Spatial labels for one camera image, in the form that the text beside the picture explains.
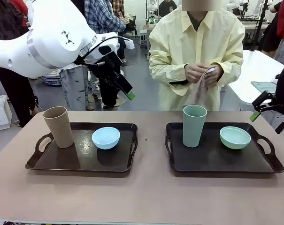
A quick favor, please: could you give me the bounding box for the beige cloth mat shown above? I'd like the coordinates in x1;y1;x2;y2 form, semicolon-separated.
184;67;215;109

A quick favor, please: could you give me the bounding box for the bystander in plaid shirt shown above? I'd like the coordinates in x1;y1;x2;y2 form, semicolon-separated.
84;0;127;108

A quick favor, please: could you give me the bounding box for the tall brown cup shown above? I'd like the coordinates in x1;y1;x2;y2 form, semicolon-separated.
42;106;74;149

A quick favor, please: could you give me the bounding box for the bystander in grey camouflage trousers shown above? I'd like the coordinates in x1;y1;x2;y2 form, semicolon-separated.
60;63;91;111

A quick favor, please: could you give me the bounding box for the seated bystander in black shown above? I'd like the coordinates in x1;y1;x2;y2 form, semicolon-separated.
158;0;178;15

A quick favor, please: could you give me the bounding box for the person's left hand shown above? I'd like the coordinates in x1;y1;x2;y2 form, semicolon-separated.
205;65;223;88

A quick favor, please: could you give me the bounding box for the tall pale green cup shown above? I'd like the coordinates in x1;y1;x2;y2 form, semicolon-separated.
182;105;207;148

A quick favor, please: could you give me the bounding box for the white background table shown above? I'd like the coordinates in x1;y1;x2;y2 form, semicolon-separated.
220;49;284;111

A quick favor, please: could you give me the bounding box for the person's left forearm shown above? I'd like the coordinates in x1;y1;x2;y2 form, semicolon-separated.
215;55;244;86

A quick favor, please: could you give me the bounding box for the person's right forearm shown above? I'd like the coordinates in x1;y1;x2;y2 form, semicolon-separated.
149;58;189;85

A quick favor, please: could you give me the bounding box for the dark brown serving tray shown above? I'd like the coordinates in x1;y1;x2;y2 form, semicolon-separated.
25;121;139;173
164;122;284;178

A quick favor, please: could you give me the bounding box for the person in yellow shirt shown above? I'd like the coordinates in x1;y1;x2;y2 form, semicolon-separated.
148;6;246;111

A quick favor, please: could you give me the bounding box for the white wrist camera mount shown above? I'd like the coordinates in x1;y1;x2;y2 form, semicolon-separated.
118;36;135;50

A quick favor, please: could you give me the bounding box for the light blue bowl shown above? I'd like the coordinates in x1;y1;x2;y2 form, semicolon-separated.
92;127;121;150

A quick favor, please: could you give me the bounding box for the round white blue base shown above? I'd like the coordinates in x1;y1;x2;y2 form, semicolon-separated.
42;71;62;87

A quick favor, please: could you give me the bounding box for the black tripod stand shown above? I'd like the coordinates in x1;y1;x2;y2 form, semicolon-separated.
249;0;268;52

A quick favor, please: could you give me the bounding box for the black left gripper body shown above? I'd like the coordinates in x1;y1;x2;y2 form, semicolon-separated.
94;52;125;82

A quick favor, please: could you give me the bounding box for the person's right hand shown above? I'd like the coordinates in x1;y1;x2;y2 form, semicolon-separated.
184;63;207;84

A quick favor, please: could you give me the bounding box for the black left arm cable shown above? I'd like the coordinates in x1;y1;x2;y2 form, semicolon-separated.
72;35;130;68

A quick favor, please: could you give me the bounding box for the pale green bowl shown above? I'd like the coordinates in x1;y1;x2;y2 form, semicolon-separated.
219;126;252;150

